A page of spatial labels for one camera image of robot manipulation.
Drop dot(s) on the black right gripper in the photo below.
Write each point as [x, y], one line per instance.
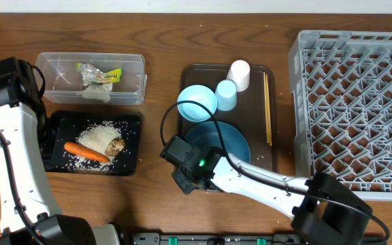
[188, 185]

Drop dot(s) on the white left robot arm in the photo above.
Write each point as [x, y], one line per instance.
[29, 211]

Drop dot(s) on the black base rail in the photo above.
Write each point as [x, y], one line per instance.
[176, 239]

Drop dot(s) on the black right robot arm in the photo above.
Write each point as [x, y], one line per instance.
[321, 209]

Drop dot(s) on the white napkin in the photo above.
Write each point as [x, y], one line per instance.
[98, 91]

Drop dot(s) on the white rice pile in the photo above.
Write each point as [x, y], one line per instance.
[97, 136]

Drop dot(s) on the dark brown serving tray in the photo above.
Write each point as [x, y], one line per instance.
[248, 116]

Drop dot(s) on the orange carrot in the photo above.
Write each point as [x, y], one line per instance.
[85, 152]

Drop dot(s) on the brown food scrap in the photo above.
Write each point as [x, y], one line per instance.
[115, 147]

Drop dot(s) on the clear plastic bin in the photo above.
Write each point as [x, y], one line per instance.
[56, 73]

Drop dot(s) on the light blue plastic bowl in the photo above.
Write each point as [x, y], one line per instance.
[199, 99]

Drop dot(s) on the dark blue plate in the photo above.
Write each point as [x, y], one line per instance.
[204, 136]

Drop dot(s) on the grey dishwasher rack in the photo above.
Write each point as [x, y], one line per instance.
[341, 83]

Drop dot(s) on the yellow green snack wrapper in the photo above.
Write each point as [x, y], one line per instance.
[91, 75]

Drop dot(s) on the light blue plastic cup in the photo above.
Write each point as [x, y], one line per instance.
[226, 95]

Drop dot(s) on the black food waste tray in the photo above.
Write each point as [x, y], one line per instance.
[69, 125]

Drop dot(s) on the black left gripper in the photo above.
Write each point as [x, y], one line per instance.
[47, 147]

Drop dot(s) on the wooden chopstick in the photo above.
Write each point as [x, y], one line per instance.
[267, 110]
[270, 120]

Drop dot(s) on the pink plastic cup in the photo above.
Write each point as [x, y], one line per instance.
[239, 73]

